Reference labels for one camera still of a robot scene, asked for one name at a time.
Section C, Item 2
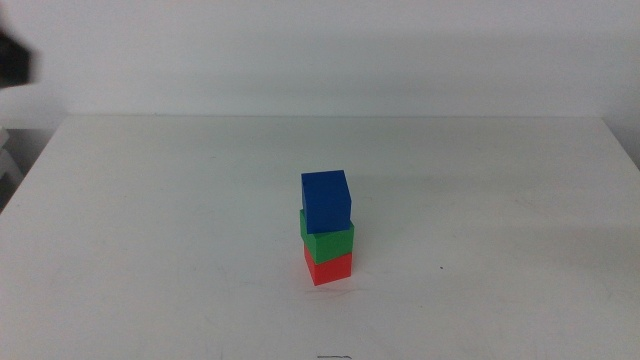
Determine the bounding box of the blue cube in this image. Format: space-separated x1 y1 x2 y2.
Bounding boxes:
300 169 353 235

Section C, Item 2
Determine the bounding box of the red cube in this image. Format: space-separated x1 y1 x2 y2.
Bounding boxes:
303 243 354 287

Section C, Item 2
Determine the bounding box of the green cube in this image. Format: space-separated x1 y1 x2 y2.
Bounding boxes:
298 209 356 265

